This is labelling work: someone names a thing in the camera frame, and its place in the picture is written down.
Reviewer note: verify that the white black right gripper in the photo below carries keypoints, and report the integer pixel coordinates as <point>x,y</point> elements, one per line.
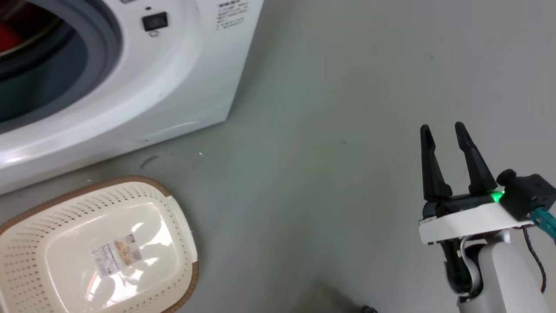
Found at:
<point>464,221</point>

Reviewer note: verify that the white front-load washing machine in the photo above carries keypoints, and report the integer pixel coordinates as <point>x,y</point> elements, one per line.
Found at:
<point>165,82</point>

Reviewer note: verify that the cream perforated laundry basket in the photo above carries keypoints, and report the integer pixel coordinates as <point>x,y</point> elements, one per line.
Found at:
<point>65,243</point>

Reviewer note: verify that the paper label sticker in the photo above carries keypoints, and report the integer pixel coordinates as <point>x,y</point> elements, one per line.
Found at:
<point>118,254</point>

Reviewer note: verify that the red garment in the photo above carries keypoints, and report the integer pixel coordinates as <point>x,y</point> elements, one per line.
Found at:
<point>8,37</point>

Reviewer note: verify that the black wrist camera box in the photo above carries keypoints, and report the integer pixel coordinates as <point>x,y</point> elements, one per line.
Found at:
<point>525,193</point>

